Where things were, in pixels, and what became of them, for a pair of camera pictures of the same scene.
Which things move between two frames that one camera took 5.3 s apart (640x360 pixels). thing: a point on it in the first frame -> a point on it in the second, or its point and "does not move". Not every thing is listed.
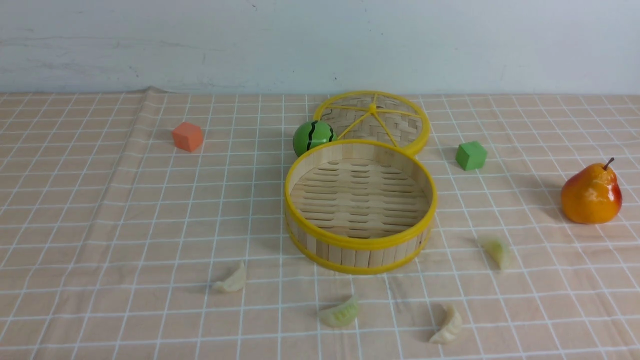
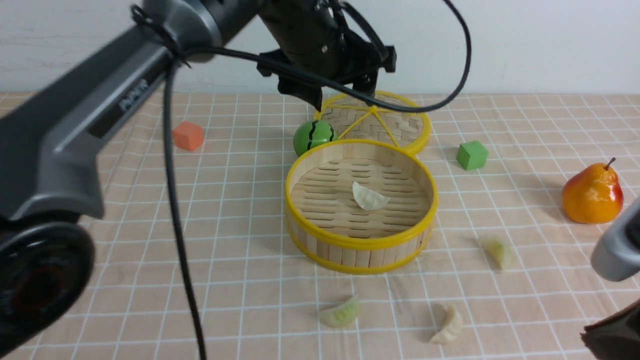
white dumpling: x=236 y=282 -> x=368 y=199
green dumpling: x=497 y=251 does not move
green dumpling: x=342 y=315 does not move
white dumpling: x=452 y=329 does not move
